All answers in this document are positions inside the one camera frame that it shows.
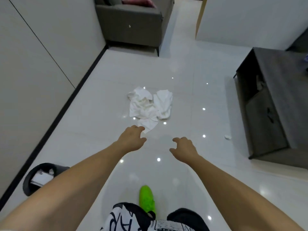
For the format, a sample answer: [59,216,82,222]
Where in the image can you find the person's left hand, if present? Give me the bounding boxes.
[117,125,147,152]

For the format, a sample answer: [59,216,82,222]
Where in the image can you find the grey sofa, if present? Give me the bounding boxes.
[93,0,175,57]

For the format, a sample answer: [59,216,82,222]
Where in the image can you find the person's left forearm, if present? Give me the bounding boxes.
[0,142,125,231]

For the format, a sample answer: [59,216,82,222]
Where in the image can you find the white paper waste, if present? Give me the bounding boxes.
[30,168,55,186]

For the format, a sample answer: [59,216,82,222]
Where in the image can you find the green shoe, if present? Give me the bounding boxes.
[139,185,156,220]

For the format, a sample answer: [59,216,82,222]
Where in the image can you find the pink cushion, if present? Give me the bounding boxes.
[121,0,157,8]

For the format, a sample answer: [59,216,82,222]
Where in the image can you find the dark grey cabinet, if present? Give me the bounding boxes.
[233,47,308,174]

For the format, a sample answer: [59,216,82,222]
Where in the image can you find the person's right forearm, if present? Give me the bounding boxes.
[190,155,304,231]

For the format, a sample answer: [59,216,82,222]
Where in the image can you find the long white cloth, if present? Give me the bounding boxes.
[153,89,173,120]

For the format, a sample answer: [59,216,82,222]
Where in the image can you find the black and white shorts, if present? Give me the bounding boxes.
[100,202,210,231]

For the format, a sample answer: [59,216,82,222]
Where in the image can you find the wooden door frame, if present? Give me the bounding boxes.
[195,0,209,39]

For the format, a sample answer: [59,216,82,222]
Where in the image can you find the small flat white cloth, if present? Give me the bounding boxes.
[137,118,159,134]

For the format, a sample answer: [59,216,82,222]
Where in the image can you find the black trash bin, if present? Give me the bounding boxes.
[22,163,70,197]

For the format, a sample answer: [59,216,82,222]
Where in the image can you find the person's right hand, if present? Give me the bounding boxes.
[169,137,200,164]

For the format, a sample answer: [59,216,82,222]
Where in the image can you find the large crumpled white cloth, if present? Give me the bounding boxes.
[127,86,159,120]

